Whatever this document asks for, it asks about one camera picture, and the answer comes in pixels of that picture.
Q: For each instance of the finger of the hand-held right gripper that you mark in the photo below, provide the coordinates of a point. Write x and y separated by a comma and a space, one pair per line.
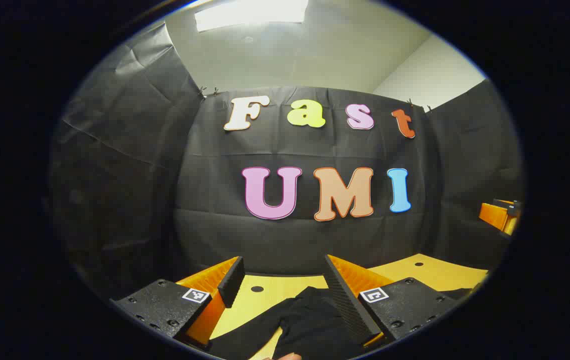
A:
492, 216

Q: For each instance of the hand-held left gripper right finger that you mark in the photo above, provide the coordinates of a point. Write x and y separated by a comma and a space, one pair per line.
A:
350, 300

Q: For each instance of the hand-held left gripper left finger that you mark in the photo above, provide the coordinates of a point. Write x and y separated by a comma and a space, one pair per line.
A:
232, 282

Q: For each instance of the black button-up garment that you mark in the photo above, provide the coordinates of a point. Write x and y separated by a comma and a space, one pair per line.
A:
310, 320

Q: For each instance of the ceiling light panel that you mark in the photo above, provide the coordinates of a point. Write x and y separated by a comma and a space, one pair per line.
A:
250, 12

